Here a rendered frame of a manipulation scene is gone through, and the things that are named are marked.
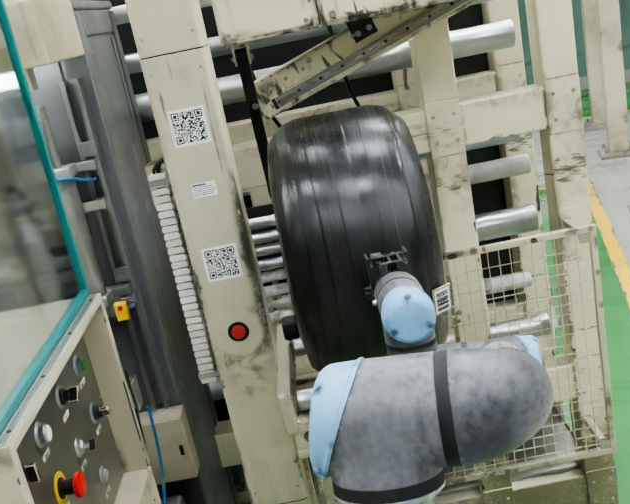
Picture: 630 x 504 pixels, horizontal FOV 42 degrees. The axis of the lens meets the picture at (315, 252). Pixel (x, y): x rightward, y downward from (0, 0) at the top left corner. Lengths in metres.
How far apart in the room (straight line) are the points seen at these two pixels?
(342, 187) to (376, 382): 0.77
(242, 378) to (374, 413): 1.03
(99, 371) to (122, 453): 0.18
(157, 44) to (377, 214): 0.54
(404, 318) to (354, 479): 0.38
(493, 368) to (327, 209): 0.76
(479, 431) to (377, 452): 0.10
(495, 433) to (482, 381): 0.05
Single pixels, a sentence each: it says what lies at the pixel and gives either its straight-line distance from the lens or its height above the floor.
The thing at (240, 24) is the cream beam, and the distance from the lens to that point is 1.89.
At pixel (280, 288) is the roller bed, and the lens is 2.15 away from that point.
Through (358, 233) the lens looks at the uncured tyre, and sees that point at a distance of 1.50.
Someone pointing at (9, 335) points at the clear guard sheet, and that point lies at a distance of 1.19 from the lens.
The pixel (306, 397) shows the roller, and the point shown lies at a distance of 1.74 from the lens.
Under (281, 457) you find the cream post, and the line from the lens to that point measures 1.90.
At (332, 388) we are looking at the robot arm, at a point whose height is 1.34.
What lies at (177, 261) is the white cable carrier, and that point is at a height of 1.24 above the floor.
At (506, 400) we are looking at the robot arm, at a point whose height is 1.31.
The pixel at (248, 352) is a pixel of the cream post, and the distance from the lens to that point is 1.78.
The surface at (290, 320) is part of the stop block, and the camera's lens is 1.94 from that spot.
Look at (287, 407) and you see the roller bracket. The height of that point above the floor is 0.92.
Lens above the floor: 1.71
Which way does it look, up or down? 17 degrees down
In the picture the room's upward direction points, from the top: 11 degrees counter-clockwise
